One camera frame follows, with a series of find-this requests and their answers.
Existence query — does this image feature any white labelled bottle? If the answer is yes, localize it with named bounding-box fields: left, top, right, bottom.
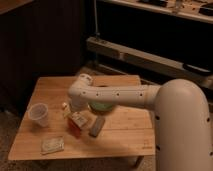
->
left=61, top=101, right=89, bottom=130

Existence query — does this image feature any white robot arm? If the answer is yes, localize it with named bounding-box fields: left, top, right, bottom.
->
left=68, top=74, right=213, bottom=171

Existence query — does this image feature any green ceramic bowl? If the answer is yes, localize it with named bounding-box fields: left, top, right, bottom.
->
left=88, top=101, right=115, bottom=113

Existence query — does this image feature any vertical metal pole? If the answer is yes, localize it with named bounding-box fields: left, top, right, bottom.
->
left=93, top=0, right=100, bottom=41

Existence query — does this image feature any orange red marker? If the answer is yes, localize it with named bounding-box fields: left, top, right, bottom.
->
left=68, top=119, right=81, bottom=138

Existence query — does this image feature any wooden bamboo table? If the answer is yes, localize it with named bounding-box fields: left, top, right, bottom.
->
left=8, top=76, right=155, bottom=160

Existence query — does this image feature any clear plastic cup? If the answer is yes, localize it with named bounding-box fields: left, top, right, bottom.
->
left=28, top=103, right=49, bottom=127

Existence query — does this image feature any white plastic packet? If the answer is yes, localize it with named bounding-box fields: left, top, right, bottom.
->
left=41, top=136, right=64, bottom=155

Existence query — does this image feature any background workbench shelf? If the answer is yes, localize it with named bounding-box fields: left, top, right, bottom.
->
left=101, top=0, right=213, bottom=24

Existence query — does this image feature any grey metal rail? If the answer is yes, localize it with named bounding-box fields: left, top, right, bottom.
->
left=86, top=37, right=213, bottom=82

